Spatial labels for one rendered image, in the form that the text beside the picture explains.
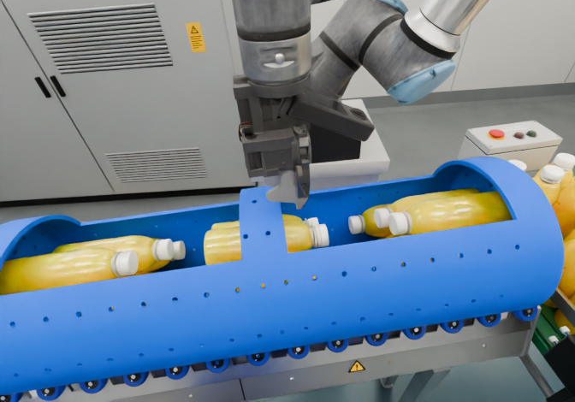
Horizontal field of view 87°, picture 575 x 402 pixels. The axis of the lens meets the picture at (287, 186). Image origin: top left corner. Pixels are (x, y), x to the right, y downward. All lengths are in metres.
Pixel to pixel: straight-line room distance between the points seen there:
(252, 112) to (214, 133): 1.72
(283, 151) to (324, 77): 0.35
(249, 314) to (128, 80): 1.77
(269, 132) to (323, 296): 0.24
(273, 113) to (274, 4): 0.12
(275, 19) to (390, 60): 0.37
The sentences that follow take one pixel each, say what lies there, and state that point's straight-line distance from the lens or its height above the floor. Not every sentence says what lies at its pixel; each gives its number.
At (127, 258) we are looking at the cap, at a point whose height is 1.17.
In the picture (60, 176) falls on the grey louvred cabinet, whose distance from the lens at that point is 2.75.
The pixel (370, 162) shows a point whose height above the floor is 1.15.
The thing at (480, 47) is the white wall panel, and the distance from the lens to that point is 3.65.
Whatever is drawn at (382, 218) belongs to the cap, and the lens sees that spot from 0.61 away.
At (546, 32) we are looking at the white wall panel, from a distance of 3.94.
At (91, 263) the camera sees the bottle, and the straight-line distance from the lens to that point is 0.57.
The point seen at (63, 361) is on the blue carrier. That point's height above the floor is 1.13.
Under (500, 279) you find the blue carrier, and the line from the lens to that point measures 0.56.
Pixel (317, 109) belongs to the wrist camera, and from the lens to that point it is 0.36.
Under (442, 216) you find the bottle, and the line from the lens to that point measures 0.56.
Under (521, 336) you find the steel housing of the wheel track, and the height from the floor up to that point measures 0.89.
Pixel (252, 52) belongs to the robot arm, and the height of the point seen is 1.47.
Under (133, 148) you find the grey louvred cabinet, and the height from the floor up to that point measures 0.49.
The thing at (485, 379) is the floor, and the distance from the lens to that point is 1.79.
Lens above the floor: 1.56
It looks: 41 degrees down
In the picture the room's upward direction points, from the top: 5 degrees counter-clockwise
